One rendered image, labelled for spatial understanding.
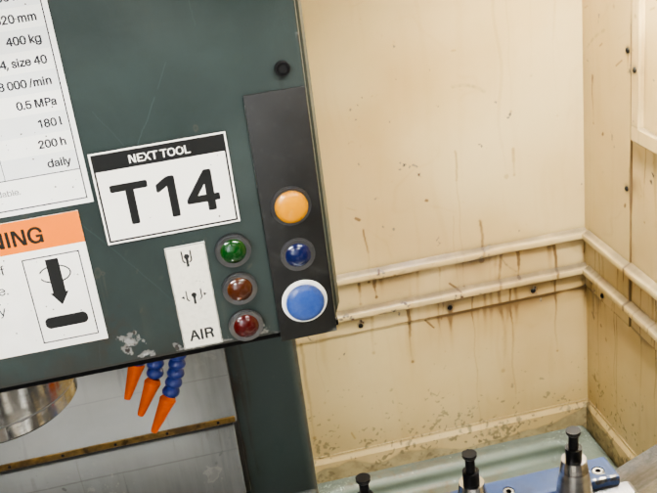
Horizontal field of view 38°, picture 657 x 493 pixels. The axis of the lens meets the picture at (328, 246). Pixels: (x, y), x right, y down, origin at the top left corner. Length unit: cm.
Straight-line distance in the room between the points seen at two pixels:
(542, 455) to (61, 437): 110
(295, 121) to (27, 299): 24
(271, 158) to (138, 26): 13
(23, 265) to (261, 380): 88
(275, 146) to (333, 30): 107
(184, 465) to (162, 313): 87
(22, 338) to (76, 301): 5
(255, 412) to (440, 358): 58
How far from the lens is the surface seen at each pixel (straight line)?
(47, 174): 70
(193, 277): 73
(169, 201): 71
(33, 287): 74
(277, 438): 163
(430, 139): 185
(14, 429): 95
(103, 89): 69
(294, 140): 70
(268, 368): 156
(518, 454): 219
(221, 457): 159
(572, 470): 103
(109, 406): 152
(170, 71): 68
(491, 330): 206
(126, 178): 70
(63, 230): 72
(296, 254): 73
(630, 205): 183
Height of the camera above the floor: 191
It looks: 24 degrees down
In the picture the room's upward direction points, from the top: 7 degrees counter-clockwise
